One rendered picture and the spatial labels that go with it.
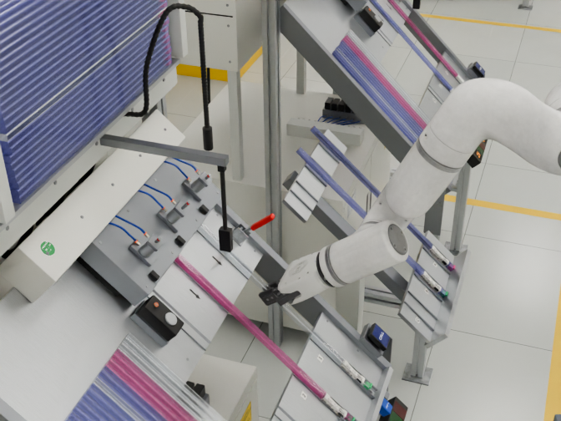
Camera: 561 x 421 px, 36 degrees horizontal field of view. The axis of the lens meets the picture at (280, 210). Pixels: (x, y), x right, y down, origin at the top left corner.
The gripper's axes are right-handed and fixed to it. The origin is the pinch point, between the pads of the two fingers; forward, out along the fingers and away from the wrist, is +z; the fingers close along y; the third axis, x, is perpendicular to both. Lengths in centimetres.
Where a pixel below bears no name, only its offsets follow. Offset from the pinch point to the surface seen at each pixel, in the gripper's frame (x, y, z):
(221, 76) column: -7, -273, 157
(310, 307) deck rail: 10.4, -8.0, 0.8
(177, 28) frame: -53, -9, -14
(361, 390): 27.8, 1.7, -3.9
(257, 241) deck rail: -8.5, -8.1, 1.1
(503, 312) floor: 101, -124, 23
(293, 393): 14.1, 15.7, -1.6
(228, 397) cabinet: 18.8, 1.5, 27.8
